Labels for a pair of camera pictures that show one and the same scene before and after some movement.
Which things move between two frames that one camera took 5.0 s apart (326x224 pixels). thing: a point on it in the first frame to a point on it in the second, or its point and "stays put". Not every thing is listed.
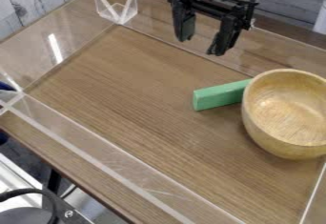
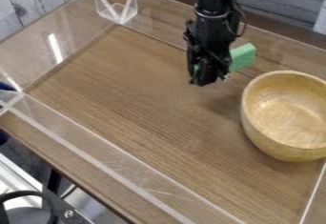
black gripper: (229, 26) to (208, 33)
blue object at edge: (5, 86) stays put
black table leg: (54, 181) stays put
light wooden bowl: (284, 112) stays put
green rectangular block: (220, 95) to (243, 55)
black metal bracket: (69, 216) stays put
